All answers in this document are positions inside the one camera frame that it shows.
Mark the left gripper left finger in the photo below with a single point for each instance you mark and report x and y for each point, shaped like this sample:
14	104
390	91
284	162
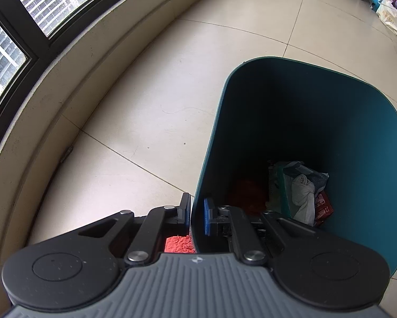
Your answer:
152	231

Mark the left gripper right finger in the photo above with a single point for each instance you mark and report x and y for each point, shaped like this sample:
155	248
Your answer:
231	223

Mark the white blue tissue pack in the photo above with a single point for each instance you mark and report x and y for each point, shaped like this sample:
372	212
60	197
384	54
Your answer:
300	188

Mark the dark teal trash bin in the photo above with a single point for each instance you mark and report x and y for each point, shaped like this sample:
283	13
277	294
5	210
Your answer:
274	111

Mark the red plastic bag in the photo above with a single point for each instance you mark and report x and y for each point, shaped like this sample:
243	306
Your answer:
323	208

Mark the red rug under bin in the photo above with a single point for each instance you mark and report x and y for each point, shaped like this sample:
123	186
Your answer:
179	244

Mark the white tote bag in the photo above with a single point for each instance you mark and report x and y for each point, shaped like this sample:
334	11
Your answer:
387	13

